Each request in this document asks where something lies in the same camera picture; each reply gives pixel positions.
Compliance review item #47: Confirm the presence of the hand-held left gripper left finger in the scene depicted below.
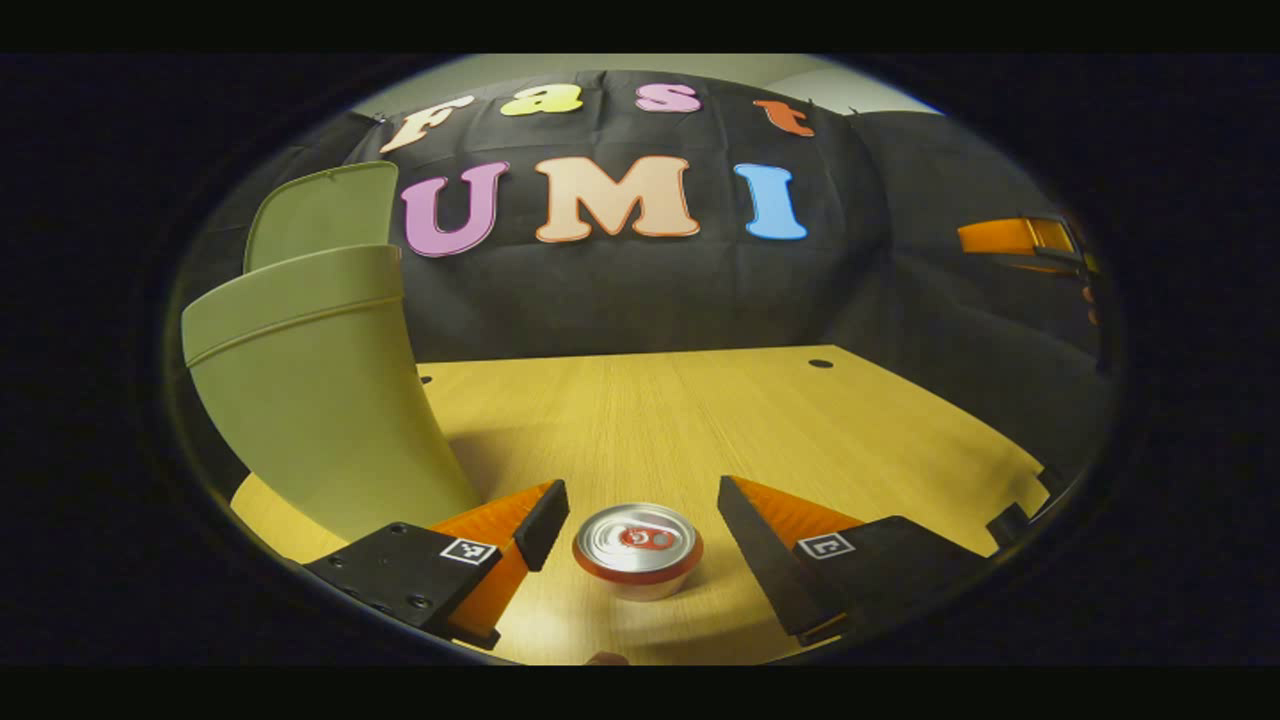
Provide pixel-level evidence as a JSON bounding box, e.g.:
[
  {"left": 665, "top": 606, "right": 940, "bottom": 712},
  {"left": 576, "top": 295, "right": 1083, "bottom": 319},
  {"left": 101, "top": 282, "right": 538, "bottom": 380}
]
[{"left": 303, "top": 480, "right": 571, "bottom": 651}]

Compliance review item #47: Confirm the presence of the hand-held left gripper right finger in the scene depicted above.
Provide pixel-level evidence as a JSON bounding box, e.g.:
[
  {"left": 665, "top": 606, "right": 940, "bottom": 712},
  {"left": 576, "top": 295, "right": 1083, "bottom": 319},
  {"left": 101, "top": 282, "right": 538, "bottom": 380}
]
[{"left": 718, "top": 476, "right": 993, "bottom": 647}]

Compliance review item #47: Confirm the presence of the red pop can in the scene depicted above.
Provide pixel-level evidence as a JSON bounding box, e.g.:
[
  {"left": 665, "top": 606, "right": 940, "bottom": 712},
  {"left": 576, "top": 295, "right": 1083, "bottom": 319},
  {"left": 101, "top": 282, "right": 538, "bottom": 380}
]
[{"left": 572, "top": 502, "right": 705, "bottom": 603}]

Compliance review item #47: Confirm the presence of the wooden desktop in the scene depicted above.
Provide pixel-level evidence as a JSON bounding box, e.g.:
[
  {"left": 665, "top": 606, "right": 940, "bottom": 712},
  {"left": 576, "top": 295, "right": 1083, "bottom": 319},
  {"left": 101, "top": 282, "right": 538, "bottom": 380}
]
[{"left": 230, "top": 345, "right": 1051, "bottom": 667}]

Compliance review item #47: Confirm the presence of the black backdrop cloth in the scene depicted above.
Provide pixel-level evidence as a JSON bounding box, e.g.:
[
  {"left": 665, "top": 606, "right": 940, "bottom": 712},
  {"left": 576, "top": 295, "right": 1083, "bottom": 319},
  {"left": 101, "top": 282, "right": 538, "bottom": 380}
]
[{"left": 165, "top": 70, "right": 1116, "bottom": 481}]

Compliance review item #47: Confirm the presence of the green desktop garbage bin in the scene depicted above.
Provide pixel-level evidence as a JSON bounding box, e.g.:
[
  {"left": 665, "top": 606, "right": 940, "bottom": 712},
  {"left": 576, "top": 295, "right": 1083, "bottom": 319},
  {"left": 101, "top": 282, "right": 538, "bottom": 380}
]
[{"left": 180, "top": 160, "right": 484, "bottom": 546}]

